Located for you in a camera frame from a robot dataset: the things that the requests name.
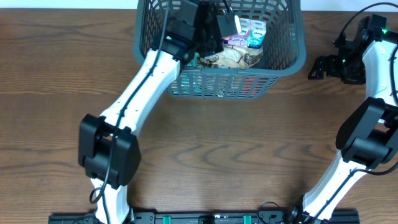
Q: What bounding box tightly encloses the Kleenex tissue multipack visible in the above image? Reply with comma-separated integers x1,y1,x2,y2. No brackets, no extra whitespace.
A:
223,18,267,49

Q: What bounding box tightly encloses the white snack bag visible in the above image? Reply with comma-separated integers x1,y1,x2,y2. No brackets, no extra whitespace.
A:
197,45,263,69

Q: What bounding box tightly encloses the teal wet wipes pack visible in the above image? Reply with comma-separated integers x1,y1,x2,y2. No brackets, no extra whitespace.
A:
167,58,203,97

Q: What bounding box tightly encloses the red spaghetti package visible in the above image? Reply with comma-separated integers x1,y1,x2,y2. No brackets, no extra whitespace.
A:
240,77,268,96

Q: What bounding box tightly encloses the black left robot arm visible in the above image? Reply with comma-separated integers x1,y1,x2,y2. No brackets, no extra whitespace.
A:
78,1,241,223

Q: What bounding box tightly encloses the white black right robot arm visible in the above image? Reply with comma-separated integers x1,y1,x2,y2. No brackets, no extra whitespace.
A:
285,14,397,223

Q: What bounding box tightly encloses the grey plastic basket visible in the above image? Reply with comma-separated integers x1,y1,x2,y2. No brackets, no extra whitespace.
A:
132,0,307,100

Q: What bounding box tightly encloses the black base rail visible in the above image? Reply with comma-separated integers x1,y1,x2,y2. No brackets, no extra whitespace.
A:
48,211,360,224

